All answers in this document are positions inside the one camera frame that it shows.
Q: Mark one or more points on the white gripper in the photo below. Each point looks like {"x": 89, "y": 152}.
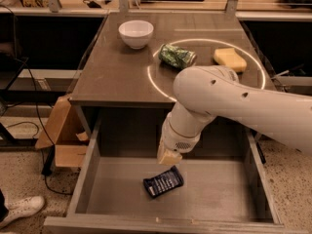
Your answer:
{"x": 176, "y": 142}

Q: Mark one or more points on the dark blue snack bar wrapper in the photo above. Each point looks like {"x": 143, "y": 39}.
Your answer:
{"x": 164, "y": 182}

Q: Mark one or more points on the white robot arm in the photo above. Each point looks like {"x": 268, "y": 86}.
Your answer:
{"x": 205, "y": 92}

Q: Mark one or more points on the open grey drawer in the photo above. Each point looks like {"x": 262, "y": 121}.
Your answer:
{"x": 225, "y": 188}

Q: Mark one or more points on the grey counter cabinet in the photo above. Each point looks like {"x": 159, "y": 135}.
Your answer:
{"x": 117, "y": 76}

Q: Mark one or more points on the crushed green soda can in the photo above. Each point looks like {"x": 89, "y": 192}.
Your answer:
{"x": 176, "y": 56}

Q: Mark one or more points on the brown cardboard box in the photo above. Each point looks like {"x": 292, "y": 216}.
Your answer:
{"x": 65, "y": 133}

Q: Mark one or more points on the yellow sponge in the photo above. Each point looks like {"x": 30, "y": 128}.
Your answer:
{"x": 228, "y": 57}

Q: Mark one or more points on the white ceramic bowl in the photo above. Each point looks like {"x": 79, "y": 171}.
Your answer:
{"x": 136, "y": 33}

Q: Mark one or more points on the white sneaker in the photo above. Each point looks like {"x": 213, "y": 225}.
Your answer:
{"x": 20, "y": 209}

